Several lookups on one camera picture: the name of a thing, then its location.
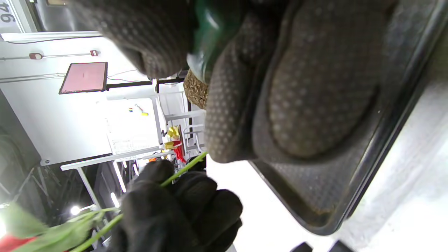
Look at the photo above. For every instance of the person's left hand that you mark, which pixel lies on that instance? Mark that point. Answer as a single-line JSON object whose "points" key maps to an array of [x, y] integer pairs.
{"points": [[175, 217]]}

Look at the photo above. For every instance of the yellow foil item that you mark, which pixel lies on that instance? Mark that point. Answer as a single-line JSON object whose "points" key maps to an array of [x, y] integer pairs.
{"points": [[172, 134]]}

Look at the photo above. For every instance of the green plastic trowel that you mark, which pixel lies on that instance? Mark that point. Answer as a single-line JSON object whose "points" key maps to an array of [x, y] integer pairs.
{"points": [[213, 28]]}

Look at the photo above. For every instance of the person's right hand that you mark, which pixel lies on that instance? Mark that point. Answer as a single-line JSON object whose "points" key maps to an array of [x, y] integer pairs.
{"points": [[315, 87]]}

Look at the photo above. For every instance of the red artificial rose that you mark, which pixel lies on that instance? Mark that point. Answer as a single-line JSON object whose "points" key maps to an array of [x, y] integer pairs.
{"points": [[63, 234]]}

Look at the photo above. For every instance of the brown potting mix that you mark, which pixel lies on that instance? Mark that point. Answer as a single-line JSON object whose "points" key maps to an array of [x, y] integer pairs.
{"points": [[196, 91]]}

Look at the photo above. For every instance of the pink screen monitor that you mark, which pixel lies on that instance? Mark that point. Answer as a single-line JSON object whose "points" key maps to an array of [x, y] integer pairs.
{"points": [[84, 77]]}

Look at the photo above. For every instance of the dark brown tray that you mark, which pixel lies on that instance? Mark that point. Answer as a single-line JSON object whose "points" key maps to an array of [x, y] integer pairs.
{"points": [[395, 105]]}

